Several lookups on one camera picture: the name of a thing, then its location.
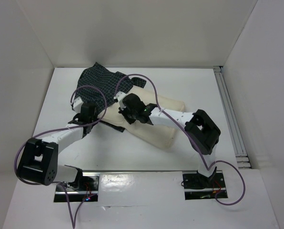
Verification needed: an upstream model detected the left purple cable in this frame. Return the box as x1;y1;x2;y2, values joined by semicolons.
13;85;107;229

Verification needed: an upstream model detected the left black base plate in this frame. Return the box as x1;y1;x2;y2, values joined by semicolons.
53;171;100;203

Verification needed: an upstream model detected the cream white pillow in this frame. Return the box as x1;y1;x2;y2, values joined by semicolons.
102;86;185;149

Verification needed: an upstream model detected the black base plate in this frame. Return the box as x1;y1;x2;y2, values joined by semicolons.
181;171;228;200
53;171;100;203

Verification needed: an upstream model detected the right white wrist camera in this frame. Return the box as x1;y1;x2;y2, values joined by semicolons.
113;91;127;103

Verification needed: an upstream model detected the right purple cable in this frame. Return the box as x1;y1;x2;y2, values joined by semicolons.
113;73;246;205

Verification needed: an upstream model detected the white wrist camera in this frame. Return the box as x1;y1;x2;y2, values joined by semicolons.
113;91;127;103
71;97;84;114

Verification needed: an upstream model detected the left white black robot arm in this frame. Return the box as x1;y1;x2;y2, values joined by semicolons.
15;103;99;190

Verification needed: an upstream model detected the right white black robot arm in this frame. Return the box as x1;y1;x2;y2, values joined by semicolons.
114;92;221;187

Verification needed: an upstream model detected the dark blue checkered pillowcase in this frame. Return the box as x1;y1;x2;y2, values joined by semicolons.
75;62;147;134

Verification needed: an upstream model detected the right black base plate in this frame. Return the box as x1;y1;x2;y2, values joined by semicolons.
181;171;228;200

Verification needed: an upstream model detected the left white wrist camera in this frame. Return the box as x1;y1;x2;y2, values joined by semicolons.
71;97;84;114

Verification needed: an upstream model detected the purple cable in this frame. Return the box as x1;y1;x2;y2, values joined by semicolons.
113;73;246;205
13;85;107;229

